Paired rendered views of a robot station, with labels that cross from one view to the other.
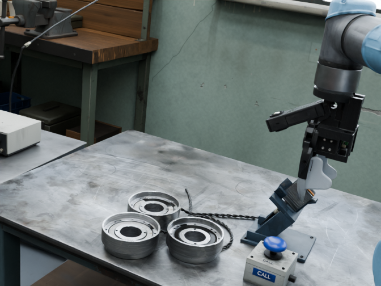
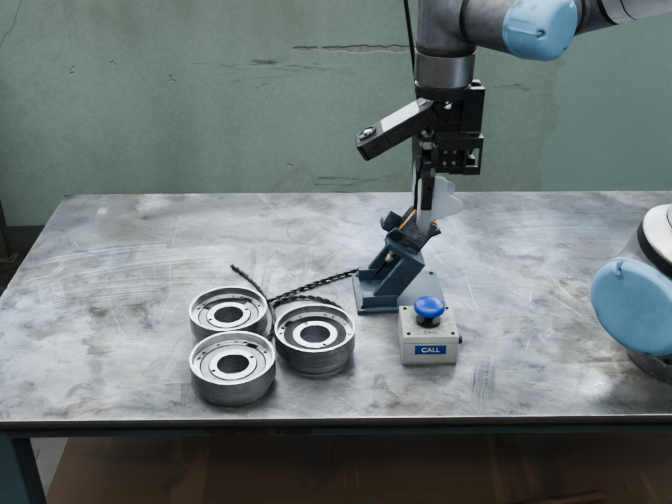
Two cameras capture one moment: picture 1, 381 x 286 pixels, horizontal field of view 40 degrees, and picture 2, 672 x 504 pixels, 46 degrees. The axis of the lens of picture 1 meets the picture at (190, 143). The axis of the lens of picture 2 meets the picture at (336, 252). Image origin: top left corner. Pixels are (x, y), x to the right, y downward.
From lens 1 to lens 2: 0.35 m
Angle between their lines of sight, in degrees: 26
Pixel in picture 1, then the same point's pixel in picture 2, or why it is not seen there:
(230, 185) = (280, 237)
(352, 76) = (471, 62)
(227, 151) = (144, 161)
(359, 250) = (487, 268)
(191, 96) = (60, 92)
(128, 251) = (251, 392)
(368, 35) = (509, 14)
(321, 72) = (430, 66)
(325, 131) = (447, 143)
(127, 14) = not seen: outside the picture
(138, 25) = not seen: outside the picture
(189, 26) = not seen: outside the picture
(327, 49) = (434, 33)
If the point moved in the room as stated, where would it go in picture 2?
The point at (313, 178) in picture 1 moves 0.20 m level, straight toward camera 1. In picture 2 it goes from (438, 204) to (493, 284)
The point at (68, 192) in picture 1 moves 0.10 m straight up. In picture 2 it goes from (75, 339) to (62, 276)
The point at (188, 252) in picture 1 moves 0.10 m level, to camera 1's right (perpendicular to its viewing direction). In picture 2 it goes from (325, 360) to (395, 339)
